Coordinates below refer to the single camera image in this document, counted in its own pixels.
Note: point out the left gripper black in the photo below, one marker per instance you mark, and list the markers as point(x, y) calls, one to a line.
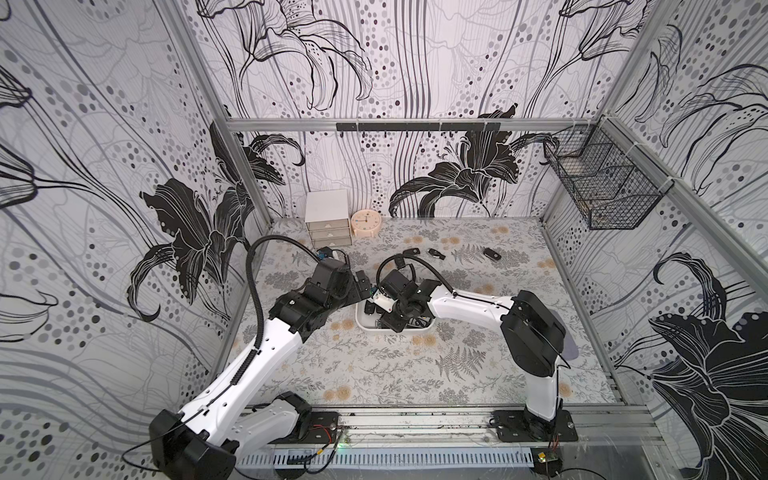
point(352, 294)

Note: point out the black silver mercedes key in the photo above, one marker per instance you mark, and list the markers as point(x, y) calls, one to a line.
point(436, 253)

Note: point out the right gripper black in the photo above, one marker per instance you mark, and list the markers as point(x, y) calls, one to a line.
point(389, 306)

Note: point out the white mini drawer cabinet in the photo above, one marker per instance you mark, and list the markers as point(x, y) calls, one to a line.
point(327, 218)

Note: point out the black wall rail bar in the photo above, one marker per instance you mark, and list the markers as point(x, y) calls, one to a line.
point(416, 126)

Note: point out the white cable duct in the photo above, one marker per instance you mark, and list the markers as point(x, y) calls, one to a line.
point(394, 458)

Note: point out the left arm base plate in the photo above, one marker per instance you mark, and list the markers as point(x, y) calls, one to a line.
point(315, 428)

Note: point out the black car key far right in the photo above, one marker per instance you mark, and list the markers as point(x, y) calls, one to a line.
point(492, 254)

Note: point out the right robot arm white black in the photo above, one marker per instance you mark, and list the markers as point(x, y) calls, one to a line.
point(534, 336)

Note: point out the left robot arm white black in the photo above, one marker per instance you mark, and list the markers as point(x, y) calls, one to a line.
point(201, 440)

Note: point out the white storage tray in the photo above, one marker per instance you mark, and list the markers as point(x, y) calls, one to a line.
point(371, 323)

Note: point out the pink round alarm clock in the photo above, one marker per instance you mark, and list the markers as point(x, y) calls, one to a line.
point(366, 223)

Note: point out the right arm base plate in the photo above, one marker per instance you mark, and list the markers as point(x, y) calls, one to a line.
point(519, 426)

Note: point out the black wire wall basket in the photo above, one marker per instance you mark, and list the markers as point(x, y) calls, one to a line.
point(603, 177)

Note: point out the purple tray lid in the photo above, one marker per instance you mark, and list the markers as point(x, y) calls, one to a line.
point(571, 350)

